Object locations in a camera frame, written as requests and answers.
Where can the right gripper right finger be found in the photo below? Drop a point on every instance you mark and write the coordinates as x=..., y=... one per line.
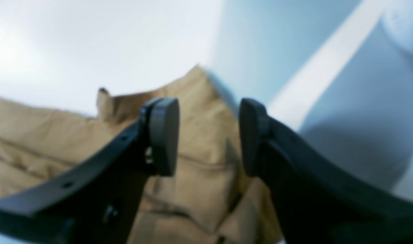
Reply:
x=315, y=201

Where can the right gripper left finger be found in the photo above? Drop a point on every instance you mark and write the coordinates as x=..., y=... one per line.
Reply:
x=96, y=202

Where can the tan brown t-shirt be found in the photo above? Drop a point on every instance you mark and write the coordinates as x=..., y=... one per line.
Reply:
x=208, y=201

